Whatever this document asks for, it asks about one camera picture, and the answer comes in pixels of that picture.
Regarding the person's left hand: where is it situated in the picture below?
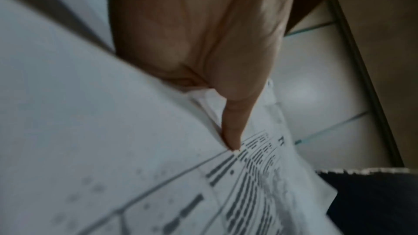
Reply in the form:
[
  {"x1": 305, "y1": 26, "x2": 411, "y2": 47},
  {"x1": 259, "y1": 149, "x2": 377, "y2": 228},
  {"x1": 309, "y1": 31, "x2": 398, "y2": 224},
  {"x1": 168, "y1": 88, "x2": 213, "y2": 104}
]
[{"x1": 105, "y1": 0, "x2": 300, "y2": 151}]

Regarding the aligned stack of printed sheets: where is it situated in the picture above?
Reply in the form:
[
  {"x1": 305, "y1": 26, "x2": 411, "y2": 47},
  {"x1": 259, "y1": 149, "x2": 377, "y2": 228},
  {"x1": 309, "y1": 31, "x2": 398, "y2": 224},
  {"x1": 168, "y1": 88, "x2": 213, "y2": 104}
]
[{"x1": 0, "y1": 0, "x2": 339, "y2": 235}]

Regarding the black cloth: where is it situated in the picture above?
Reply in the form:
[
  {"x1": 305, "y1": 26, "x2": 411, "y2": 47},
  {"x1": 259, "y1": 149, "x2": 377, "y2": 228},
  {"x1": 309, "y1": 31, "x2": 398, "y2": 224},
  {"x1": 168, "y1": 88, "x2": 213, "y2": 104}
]
[{"x1": 314, "y1": 168, "x2": 418, "y2": 235}]

